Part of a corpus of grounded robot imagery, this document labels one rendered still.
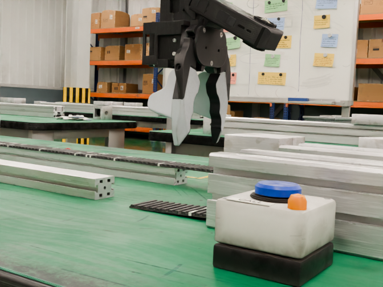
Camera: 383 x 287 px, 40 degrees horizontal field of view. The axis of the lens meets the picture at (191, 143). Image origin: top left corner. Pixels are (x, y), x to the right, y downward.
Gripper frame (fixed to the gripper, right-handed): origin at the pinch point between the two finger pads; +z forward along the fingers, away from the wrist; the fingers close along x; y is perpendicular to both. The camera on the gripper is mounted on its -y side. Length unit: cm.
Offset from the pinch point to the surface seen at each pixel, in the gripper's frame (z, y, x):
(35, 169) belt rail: 6.9, 28.2, 2.1
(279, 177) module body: 3.4, -12.3, 4.0
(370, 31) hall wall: -164, 264, -1047
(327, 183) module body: 3.4, -17.4, 4.0
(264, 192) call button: 3.1, -15.8, 15.0
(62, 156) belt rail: 7.5, 42.8, -16.9
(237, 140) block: 1.2, 2.6, -13.9
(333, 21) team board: -60, 81, -284
